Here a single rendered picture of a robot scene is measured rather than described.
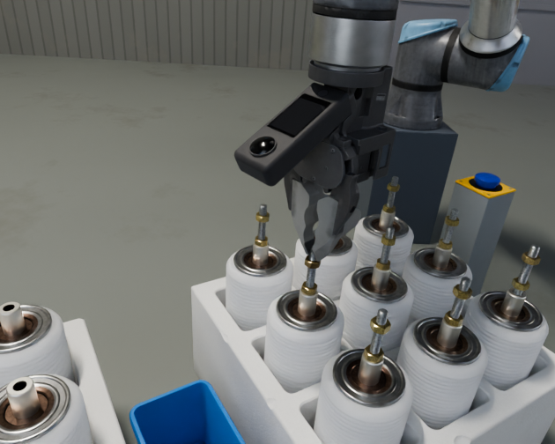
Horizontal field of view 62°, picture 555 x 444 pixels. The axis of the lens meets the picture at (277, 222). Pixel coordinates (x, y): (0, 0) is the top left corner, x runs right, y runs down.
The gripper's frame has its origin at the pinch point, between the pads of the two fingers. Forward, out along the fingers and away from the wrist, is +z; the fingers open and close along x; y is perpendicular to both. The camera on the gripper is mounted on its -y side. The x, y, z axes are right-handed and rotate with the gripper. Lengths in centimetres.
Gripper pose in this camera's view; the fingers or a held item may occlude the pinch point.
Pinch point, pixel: (310, 249)
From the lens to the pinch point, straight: 52.7
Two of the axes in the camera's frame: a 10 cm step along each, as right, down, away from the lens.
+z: -0.6, 8.7, 4.9
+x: -6.8, -4.0, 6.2
